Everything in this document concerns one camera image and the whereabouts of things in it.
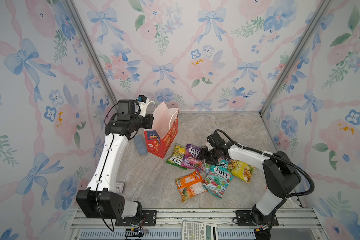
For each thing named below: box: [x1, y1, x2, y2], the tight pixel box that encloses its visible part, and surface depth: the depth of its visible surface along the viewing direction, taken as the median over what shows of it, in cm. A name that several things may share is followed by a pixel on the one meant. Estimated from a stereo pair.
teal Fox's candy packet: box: [203, 164, 234, 200], surface depth 85 cm
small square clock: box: [115, 182, 125, 193], surface depth 83 cm
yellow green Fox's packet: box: [166, 143, 187, 171], surface depth 94 cm
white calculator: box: [182, 221, 218, 240], surface depth 71 cm
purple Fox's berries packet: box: [181, 143, 204, 172], surface depth 92 cm
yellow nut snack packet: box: [227, 159, 256, 184], surface depth 88 cm
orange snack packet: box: [175, 170, 208, 202], surface depth 83 cm
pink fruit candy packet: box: [201, 162, 216, 174], surface depth 90 cm
